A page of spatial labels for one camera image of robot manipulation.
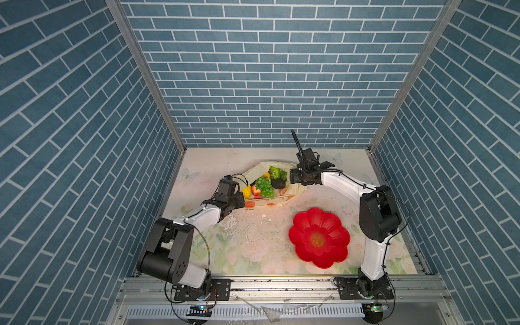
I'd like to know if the cream printed plastic bag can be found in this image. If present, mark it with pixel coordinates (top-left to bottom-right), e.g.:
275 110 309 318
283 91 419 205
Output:
233 161 306 209

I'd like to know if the red flower-shaped plate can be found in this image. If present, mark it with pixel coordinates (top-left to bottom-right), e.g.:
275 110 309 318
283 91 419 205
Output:
288 208 351 269

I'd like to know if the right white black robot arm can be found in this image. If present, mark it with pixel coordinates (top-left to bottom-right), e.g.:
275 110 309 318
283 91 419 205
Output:
289 130 402 282

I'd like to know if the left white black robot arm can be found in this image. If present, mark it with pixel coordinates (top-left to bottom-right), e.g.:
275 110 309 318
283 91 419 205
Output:
136 175 245 289

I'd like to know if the yellow lemon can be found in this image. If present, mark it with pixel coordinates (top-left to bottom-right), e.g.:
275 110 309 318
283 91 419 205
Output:
241 186 254 200

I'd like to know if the red strawberry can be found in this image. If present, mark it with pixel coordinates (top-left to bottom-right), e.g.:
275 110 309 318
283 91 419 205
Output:
251 185 262 196

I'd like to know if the light green pear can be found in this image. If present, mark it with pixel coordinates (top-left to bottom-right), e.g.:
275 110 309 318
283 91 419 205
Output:
268 166 281 180

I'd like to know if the dark avocado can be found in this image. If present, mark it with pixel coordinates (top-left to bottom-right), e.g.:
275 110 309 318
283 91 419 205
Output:
271 178 286 190

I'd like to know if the green grape bunch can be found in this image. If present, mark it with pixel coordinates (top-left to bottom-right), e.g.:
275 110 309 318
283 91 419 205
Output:
255 176 274 198

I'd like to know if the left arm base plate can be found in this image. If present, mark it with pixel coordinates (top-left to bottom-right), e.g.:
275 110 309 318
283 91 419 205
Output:
174 278 232 302

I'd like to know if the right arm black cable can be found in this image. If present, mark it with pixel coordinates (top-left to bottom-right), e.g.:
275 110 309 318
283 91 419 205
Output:
312 152 412 322

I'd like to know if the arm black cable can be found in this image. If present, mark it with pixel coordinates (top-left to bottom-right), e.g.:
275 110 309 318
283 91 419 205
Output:
163 173 249 324
312 152 412 322

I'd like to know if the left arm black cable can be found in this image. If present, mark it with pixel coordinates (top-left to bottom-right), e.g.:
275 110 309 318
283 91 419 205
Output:
163 173 249 324

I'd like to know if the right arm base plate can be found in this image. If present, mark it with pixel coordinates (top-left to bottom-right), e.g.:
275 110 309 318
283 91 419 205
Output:
332 276 395 300

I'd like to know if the aluminium front rail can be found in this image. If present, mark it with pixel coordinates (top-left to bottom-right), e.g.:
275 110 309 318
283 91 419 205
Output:
115 275 451 306

